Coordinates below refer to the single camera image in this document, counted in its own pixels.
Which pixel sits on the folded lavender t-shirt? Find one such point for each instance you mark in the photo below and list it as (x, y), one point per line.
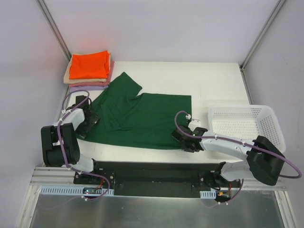
(88, 88)

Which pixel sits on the right white cable duct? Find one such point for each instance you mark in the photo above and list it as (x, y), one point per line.
(211, 194)

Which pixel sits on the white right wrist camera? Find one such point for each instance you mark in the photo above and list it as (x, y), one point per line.
(192, 123)

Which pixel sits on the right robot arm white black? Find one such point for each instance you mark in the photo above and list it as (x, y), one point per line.
(259, 158)

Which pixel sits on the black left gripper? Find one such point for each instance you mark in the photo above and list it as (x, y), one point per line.
(90, 122)

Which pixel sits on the folded orange t-shirt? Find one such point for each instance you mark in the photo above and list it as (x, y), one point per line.
(89, 65)

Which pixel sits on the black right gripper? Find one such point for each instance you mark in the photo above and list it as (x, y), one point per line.
(181, 140)

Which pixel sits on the folded beige t-shirt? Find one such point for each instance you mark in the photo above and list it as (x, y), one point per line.
(67, 77)

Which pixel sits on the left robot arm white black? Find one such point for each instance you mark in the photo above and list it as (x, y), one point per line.
(59, 141)

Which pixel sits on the aluminium corner post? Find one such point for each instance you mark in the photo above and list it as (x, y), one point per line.
(267, 25)
(54, 28)

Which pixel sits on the left aluminium corner post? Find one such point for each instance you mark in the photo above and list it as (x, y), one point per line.
(54, 28)

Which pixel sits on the white cable duct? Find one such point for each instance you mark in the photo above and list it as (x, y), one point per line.
(75, 191)
(211, 194)

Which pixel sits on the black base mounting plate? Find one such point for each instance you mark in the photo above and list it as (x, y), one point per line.
(158, 179)

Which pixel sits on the dark green t-shirt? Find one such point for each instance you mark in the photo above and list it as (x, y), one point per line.
(133, 119)

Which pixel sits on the folded pink t-shirt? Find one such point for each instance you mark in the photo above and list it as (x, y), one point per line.
(107, 82)

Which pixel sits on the white plastic perforated basket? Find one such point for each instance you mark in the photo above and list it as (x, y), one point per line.
(246, 122)

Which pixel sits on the left white cable duct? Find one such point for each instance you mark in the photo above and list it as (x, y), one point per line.
(75, 191)

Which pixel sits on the right aluminium corner post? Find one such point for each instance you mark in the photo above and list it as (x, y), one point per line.
(267, 25)

